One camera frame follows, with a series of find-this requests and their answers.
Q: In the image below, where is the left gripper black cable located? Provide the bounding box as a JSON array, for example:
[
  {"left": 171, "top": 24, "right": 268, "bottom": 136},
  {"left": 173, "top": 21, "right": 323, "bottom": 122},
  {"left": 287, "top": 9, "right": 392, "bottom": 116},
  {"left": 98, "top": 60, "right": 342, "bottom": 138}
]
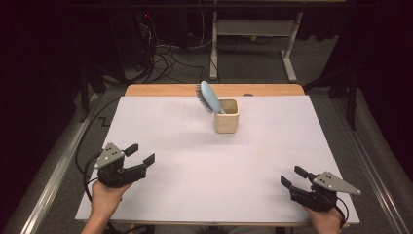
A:
[{"left": 83, "top": 152, "right": 102, "bottom": 203}]

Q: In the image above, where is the white table cover sheet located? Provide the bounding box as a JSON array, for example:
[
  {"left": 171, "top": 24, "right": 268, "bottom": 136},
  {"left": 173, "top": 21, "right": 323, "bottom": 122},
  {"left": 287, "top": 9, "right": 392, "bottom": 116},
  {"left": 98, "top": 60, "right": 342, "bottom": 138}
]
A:
[{"left": 75, "top": 95, "right": 360, "bottom": 225}]

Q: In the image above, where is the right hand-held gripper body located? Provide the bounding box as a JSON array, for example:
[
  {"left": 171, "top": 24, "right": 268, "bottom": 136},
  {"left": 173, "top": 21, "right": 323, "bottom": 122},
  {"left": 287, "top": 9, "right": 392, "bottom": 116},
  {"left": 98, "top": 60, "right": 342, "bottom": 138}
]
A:
[{"left": 288, "top": 171, "right": 362, "bottom": 213}]

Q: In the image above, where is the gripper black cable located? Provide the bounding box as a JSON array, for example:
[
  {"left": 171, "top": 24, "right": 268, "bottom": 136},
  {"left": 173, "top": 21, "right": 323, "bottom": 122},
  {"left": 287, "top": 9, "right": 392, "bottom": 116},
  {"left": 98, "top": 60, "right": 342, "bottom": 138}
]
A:
[
  {"left": 83, "top": 152, "right": 102, "bottom": 203},
  {"left": 334, "top": 196, "right": 351, "bottom": 228}
]

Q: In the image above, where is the black metal stand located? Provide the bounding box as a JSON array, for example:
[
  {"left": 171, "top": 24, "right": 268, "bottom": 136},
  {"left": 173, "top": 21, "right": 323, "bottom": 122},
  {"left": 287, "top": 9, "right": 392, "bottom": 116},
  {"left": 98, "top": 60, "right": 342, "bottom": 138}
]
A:
[
  {"left": 79, "top": 61, "right": 128, "bottom": 124},
  {"left": 303, "top": 61, "right": 361, "bottom": 132}
]

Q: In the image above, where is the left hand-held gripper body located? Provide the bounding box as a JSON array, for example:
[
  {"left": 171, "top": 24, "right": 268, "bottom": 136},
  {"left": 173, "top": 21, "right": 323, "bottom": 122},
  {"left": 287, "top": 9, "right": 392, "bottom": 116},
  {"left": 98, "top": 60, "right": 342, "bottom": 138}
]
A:
[{"left": 93, "top": 141, "right": 149, "bottom": 189}]

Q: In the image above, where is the dark computer tower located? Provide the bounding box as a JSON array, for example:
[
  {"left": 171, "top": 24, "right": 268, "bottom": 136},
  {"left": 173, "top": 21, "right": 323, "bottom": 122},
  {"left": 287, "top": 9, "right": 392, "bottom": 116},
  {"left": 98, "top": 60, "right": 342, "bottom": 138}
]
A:
[{"left": 110, "top": 9, "right": 154, "bottom": 71}]

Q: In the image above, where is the person's right hand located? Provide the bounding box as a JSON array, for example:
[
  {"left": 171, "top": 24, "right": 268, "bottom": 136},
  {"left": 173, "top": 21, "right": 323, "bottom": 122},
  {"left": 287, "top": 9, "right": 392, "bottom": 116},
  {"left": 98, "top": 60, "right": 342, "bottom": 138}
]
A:
[{"left": 303, "top": 205, "right": 344, "bottom": 234}]

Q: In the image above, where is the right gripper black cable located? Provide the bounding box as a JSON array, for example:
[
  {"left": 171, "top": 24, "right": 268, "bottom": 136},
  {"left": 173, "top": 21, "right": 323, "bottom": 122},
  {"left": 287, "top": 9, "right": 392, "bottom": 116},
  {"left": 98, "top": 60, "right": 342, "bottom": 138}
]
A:
[{"left": 334, "top": 196, "right": 351, "bottom": 228}]

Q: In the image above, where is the beige square cup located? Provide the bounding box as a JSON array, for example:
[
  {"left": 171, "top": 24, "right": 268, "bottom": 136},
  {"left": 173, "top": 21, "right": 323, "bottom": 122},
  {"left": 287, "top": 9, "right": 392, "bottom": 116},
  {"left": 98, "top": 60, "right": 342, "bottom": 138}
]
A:
[{"left": 213, "top": 97, "right": 241, "bottom": 135}]

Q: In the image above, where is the white metal desk frame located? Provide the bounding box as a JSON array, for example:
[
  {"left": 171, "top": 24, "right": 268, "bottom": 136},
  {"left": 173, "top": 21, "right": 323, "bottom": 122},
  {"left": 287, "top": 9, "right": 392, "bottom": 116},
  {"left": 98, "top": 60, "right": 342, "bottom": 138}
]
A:
[{"left": 208, "top": 11, "right": 305, "bottom": 84}]

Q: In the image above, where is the light blue hairbrush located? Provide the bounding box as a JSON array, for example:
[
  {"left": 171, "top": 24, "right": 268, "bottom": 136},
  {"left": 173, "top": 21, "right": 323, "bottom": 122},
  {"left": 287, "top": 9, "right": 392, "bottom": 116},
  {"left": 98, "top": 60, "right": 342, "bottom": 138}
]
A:
[{"left": 195, "top": 80, "right": 227, "bottom": 115}]

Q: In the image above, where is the aluminium floor rail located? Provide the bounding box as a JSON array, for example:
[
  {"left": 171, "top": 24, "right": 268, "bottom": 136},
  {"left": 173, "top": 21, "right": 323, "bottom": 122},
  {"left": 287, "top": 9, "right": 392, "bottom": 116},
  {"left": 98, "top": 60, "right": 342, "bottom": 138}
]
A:
[
  {"left": 330, "top": 97, "right": 413, "bottom": 234},
  {"left": 19, "top": 92, "right": 98, "bottom": 234}
]

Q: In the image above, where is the tangle of floor cables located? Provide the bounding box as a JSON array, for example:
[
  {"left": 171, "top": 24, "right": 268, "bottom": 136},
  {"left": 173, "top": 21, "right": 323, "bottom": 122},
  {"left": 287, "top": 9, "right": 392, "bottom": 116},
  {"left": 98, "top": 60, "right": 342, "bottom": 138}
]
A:
[{"left": 139, "top": 13, "right": 207, "bottom": 84}]

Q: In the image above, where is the black floor cable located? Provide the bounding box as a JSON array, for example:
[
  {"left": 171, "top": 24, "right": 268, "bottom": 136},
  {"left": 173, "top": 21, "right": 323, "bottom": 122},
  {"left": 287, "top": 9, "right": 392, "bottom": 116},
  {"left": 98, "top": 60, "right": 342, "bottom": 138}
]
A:
[{"left": 75, "top": 96, "right": 122, "bottom": 174}]

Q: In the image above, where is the person's left hand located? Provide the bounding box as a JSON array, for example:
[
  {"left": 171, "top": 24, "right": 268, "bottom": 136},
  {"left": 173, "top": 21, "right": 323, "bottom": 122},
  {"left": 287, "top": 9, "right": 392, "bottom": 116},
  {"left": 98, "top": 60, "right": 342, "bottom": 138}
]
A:
[{"left": 91, "top": 179, "right": 134, "bottom": 218}]

